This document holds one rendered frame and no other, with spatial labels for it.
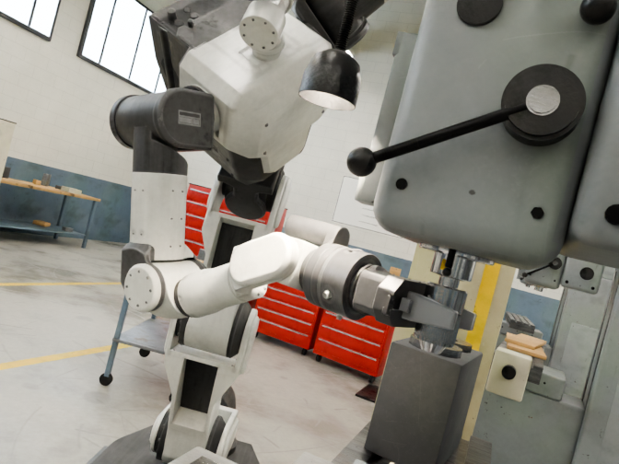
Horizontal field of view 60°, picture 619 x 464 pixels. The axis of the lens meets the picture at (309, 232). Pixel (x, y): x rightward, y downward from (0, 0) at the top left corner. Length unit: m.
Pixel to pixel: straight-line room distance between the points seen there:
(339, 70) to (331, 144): 9.81
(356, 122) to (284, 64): 9.44
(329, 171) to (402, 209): 9.80
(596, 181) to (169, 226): 0.63
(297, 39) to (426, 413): 0.69
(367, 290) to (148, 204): 0.42
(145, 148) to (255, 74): 0.23
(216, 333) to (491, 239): 0.84
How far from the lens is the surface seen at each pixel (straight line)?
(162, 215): 0.89
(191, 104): 0.91
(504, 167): 0.54
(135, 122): 0.93
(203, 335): 1.27
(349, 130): 10.41
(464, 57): 0.58
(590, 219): 0.52
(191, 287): 0.84
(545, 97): 0.52
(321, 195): 10.31
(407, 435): 0.93
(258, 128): 0.96
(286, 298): 5.66
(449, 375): 0.90
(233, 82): 0.95
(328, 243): 0.71
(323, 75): 0.64
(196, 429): 1.42
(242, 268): 0.74
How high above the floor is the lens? 1.29
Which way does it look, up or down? level
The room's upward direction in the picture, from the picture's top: 15 degrees clockwise
